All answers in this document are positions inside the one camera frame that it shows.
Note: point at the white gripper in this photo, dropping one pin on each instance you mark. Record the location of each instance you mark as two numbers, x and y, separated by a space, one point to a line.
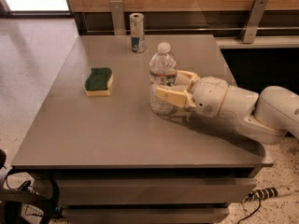
207 94

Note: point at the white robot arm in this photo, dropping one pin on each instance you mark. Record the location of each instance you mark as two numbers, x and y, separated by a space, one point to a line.
265 117

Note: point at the metal bracket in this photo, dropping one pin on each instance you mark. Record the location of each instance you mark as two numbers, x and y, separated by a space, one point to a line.
254 18
117 13

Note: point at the right metal bracket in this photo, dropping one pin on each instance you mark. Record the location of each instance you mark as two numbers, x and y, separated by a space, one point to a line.
254 18

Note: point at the green yellow sponge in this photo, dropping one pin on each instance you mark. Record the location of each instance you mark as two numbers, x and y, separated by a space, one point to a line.
99 82

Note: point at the grey drawer cabinet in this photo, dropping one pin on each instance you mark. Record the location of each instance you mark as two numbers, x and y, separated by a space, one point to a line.
116 162

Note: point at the clear plastic water bottle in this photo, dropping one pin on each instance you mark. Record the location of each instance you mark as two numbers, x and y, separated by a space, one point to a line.
163 70

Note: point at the silver blue drink can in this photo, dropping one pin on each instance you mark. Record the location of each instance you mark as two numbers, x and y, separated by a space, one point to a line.
137 32

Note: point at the left metal bracket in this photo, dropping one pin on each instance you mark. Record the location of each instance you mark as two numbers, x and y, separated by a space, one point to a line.
117 13

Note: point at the white power strip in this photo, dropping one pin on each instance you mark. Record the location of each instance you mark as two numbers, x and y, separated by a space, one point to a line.
268 193

